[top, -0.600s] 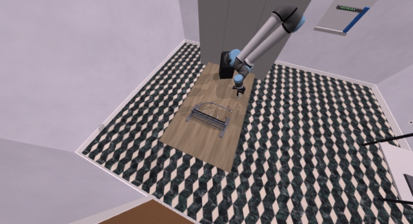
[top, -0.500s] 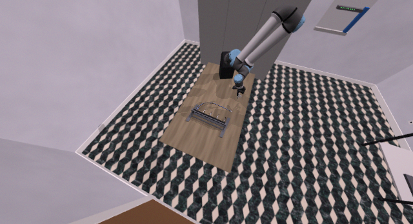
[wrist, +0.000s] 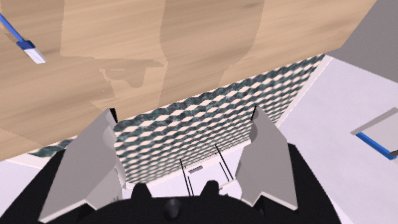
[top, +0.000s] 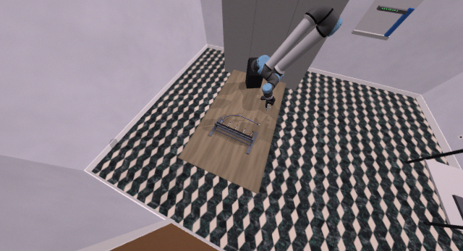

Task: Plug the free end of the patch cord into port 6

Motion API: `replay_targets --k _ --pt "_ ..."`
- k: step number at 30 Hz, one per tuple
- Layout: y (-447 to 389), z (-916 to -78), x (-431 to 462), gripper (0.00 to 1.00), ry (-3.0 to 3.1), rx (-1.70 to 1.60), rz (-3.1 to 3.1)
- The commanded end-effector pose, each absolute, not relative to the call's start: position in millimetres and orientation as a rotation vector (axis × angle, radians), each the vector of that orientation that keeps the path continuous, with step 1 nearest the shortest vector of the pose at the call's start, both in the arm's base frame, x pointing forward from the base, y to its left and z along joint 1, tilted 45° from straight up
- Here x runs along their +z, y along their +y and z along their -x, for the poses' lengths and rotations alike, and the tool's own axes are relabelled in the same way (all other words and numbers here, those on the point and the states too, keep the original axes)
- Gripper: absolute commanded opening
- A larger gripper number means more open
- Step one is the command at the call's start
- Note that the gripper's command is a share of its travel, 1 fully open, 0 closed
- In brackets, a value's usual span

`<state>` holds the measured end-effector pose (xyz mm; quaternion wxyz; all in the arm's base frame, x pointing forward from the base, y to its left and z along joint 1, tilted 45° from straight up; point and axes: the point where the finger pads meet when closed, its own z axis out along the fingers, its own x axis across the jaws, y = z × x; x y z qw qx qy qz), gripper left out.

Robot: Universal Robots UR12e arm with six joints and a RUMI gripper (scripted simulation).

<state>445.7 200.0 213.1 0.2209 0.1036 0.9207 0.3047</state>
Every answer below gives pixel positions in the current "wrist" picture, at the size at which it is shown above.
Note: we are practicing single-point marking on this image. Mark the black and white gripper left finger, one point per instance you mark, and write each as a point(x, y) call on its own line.
point(76, 181)

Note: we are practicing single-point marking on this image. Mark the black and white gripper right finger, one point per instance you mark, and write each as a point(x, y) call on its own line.
point(276, 180)

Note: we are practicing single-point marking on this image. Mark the blue network cable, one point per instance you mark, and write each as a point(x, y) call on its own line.
point(11, 29)

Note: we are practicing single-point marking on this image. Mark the white and blue cable plug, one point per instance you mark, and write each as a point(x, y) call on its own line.
point(30, 49)

